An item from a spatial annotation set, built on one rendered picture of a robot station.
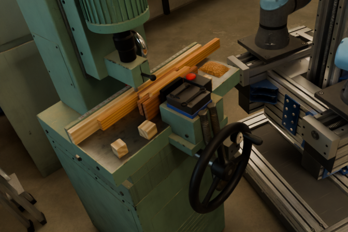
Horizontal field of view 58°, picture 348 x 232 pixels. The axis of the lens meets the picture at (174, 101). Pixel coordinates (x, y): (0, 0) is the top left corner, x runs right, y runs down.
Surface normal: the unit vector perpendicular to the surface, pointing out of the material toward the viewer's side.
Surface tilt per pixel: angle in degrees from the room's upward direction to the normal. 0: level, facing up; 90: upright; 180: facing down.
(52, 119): 0
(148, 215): 90
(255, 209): 0
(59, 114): 0
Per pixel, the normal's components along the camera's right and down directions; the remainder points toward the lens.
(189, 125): -0.68, 0.52
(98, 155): -0.13, -0.78
